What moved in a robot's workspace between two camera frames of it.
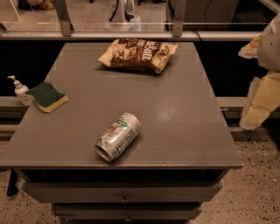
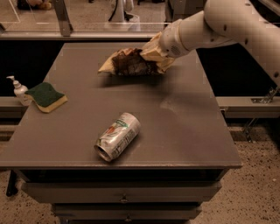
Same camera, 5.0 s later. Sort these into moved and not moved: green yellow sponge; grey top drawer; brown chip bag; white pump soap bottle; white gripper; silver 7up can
Moved: white gripper; brown chip bag
Not moved: white pump soap bottle; silver 7up can; grey top drawer; green yellow sponge
